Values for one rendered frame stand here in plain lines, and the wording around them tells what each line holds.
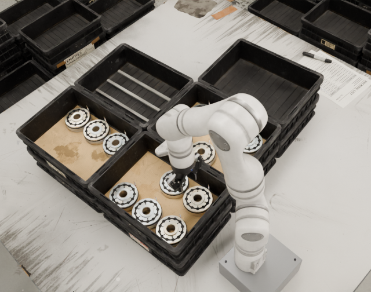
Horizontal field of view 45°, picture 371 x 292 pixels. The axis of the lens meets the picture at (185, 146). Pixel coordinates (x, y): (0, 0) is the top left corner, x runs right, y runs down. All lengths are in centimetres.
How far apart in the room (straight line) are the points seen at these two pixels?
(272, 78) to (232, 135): 109
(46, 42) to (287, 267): 195
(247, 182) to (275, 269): 56
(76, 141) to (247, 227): 86
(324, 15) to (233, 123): 218
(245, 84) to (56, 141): 80
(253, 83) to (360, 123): 47
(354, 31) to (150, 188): 173
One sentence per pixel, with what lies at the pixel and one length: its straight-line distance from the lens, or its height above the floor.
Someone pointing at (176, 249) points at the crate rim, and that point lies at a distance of 139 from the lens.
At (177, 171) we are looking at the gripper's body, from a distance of 131.
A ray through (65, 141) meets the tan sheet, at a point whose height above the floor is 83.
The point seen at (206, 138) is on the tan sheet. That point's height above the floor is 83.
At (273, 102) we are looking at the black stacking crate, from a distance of 182.
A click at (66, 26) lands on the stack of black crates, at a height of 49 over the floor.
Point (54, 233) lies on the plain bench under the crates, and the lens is 177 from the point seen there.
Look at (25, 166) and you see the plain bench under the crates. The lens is 198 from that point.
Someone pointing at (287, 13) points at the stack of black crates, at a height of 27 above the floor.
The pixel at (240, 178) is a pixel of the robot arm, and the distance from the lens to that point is 98.
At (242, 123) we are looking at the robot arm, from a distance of 85.
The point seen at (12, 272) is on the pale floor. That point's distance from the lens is 260.
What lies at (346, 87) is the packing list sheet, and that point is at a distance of 210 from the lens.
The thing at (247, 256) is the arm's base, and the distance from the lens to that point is 137.
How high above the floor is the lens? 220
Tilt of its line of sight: 54 degrees down
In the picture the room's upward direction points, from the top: 9 degrees counter-clockwise
